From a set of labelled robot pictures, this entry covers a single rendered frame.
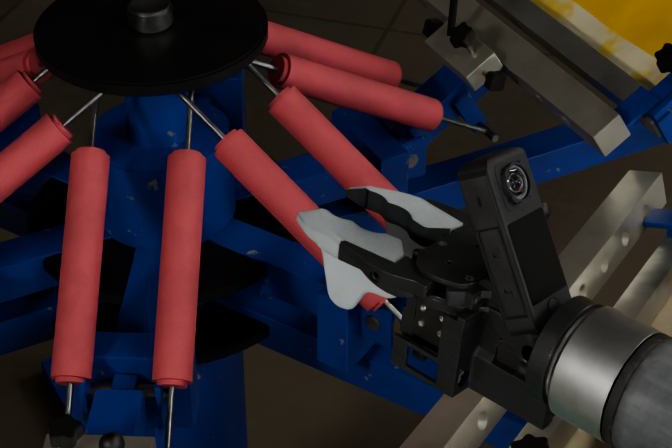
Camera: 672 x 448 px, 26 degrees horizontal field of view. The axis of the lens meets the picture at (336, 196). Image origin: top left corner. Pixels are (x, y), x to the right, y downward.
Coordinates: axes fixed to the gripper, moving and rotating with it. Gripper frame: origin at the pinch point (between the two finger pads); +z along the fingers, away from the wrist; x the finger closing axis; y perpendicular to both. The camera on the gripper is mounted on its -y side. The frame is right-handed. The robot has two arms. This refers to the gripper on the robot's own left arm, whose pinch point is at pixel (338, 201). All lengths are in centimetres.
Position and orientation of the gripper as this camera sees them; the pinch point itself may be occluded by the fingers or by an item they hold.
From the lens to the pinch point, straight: 99.9
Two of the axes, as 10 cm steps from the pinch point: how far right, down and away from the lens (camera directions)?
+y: -0.9, 8.7, 4.9
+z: -7.4, -3.9, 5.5
